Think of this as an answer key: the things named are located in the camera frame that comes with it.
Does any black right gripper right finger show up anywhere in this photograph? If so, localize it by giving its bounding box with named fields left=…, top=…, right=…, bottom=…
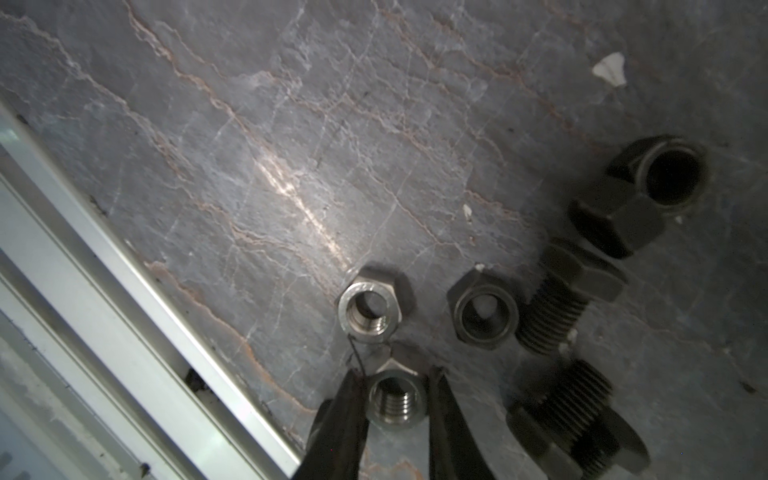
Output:
left=427, top=367, right=495, bottom=480

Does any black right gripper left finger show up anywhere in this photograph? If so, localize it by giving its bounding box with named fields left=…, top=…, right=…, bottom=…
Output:
left=292, top=369, right=369, bottom=479

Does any steel hex nut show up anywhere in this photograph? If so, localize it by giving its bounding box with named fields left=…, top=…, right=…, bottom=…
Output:
left=366, top=358, right=428, bottom=431
left=336, top=265, right=414, bottom=344

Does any black hex bolt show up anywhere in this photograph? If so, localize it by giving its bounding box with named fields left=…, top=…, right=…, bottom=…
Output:
left=568, top=135, right=711, bottom=259
left=516, top=238, right=628, bottom=355
left=506, top=360, right=651, bottom=479

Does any black hex nut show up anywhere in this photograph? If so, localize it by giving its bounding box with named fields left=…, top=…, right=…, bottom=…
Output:
left=447, top=269, right=519, bottom=350

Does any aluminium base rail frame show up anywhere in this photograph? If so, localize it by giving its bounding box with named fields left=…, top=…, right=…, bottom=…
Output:
left=1, top=105, right=300, bottom=479

